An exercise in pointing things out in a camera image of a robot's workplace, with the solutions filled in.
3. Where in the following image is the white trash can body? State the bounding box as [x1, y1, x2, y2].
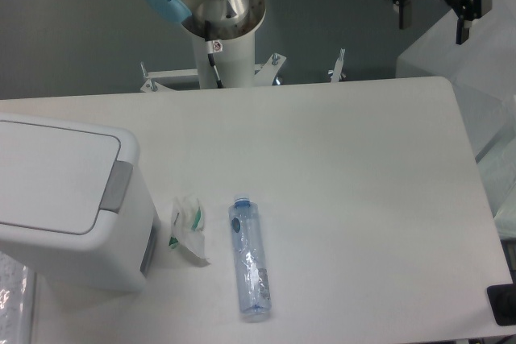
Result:
[1, 113, 160, 292]

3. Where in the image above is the white trash can lid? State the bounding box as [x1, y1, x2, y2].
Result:
[1, 118, 139, 235]

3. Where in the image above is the white box beside table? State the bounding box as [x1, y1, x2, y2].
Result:
[396, 0, 515, 155]

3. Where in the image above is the metal clamp bolt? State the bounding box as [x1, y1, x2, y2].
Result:
[327, 48, 347, 83]

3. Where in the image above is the black device at table edge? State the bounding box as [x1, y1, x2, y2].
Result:
[487, 284, 516, 326]

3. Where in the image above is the crumpled white green wrapper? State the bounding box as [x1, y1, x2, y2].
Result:
[168, 193, 210, 267]

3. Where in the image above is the empty clear plastic bottle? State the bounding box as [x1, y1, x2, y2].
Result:
[228, 194, 272, 323]

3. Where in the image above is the white metal table bracket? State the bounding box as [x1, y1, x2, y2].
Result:
[140, 53, 286, 93]

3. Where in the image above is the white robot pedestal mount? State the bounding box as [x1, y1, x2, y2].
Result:
[190, 32, 255, 89]

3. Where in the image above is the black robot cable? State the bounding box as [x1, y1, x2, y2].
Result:
[203, 19, 225, 89]

